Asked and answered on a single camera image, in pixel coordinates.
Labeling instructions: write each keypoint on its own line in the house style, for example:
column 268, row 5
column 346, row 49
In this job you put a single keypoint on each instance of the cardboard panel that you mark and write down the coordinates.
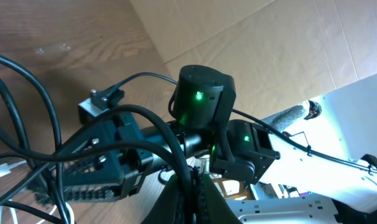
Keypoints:
column 279, row 52

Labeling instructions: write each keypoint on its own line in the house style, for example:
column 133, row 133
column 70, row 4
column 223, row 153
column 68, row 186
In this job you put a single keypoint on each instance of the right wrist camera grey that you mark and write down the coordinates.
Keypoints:
column 97, row 103

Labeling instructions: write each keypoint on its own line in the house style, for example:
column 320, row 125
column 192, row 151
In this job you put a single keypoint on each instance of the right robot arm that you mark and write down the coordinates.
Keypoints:
column 244, row 149

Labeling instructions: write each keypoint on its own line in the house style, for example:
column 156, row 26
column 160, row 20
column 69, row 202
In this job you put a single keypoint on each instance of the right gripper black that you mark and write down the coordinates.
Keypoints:
column 111, row 175

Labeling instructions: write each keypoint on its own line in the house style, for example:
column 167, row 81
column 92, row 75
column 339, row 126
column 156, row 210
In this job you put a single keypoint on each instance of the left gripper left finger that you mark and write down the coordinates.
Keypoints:
column 169, row 207

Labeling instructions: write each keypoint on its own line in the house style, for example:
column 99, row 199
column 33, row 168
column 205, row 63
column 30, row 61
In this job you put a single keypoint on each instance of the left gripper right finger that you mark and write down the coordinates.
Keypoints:
column 210, row 206

